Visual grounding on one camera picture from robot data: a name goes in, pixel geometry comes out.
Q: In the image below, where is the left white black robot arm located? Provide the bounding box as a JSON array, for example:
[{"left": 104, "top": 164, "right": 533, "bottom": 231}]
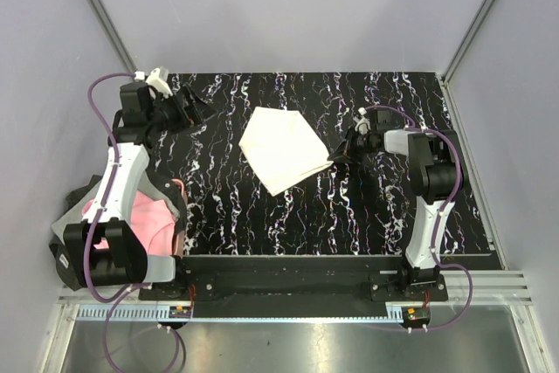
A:
[{"left": 62, "top": 81, "right": 214, "bottom": 300}]

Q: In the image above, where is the pink cloth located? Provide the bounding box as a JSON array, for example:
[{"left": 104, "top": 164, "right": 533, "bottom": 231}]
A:
[{"left": 79, "top": 189, "right": 177, "bottom": 260}]

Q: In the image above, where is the left frame post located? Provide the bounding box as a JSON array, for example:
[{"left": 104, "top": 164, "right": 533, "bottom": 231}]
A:
[{"left": 86, "top": 0, "right": 138, "bottom": 77}]

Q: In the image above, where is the white slotted cable duct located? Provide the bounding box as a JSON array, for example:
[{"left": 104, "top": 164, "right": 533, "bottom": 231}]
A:
[{"left": 76, "top": 304, "right": 411, "bottom": 323}]

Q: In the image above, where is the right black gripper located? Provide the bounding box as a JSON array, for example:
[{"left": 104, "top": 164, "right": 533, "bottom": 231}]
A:
[{"left": 328, "top": 127, "right": 376, "bottom": 164}]

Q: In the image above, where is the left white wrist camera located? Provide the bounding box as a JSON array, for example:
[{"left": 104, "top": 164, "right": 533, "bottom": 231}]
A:
[{"left": 146, "top": 67, "right": 174, "bottom": 98}]

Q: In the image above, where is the grey cloth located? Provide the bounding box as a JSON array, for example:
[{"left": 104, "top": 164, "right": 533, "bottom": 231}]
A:
[{"left": 52, "top": 192, "right": 180, "bottom": 238}]

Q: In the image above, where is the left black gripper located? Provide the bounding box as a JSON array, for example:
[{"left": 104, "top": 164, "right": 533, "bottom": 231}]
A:
[{"left": 148, "top": 83, "right": 217, "bottom": 135}]

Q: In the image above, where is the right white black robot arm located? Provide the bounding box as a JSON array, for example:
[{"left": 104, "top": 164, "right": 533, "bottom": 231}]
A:
[{"left": 328, "top": 128, "right": 469, "bottom": 300}]

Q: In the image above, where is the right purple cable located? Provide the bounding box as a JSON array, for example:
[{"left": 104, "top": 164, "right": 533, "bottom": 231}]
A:
[{"left": 364, "top": 105, "right": 475, "bottom": 333}]

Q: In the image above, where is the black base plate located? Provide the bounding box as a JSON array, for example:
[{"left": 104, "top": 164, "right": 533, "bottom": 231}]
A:
[{"left": 140, "top": 255, "right": 448, "bottom": 302}]

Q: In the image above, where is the frame post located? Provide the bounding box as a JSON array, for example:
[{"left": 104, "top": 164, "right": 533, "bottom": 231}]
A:
[
  {"left": 86, "top": 0, "right": 138, "bottom": 77},
  {"left": 440, "top": 0, "right": 498, "bottom": 84}
]

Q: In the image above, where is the right frame post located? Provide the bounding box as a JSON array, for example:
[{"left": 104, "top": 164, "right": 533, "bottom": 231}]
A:
[{"left": 440, "top": 0, "right": 498, "bottom": 84}]

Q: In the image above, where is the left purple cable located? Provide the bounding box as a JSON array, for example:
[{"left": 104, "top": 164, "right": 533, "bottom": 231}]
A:
[{"left": 85, "top": 71, "right": 186, "bottom": 372}]

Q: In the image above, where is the white cloth napkin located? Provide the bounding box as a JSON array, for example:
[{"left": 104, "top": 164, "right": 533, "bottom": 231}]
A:
[{"left": 239, "top": 107, "right": 333, "bottom": 196}]

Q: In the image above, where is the aluminium frame rail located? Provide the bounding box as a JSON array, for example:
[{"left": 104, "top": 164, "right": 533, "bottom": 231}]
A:
[{"left": 56, "top": 269, "right": 535, "bottom": 307}]

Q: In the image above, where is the purple cable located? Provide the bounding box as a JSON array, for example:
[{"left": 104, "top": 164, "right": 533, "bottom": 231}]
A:
[
  {"left": 364, "top": 105, "right": 475, "bottom": 333},
  {"left": 85, "top": 71, "right": 186, "bottom": 372}
]

